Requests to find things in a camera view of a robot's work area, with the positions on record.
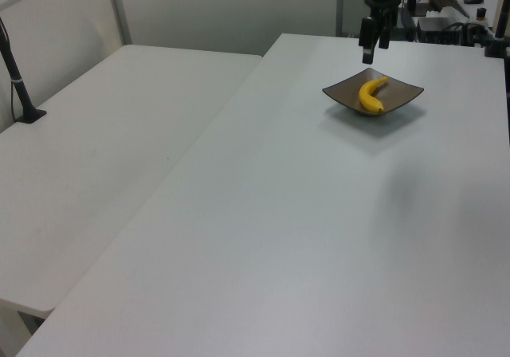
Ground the black electronics box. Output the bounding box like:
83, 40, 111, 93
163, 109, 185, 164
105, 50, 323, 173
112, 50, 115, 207
415, 15, 467, 44

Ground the black clamp camera stand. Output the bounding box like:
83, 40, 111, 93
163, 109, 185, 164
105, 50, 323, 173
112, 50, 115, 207
483, 0, 510, 60

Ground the grey partition post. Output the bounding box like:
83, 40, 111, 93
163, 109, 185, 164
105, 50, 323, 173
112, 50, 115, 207
104, 0, 134, 48

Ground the brown square ceramic plate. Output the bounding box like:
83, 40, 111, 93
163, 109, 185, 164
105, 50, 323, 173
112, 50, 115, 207
321, 67, 425, 119

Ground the yellow banana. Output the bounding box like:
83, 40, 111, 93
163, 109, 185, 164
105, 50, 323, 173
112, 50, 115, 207
358, 76, 390, 115

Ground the thin black cable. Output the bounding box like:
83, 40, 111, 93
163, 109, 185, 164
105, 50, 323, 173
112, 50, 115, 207
10, 78, 22, 124

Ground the grey perforated metal cabinet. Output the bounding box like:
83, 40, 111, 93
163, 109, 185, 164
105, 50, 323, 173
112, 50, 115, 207
335, 0, 368, 38

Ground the black camera pole stand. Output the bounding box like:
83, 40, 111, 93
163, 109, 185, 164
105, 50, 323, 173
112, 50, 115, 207
0, 16, 48, 125

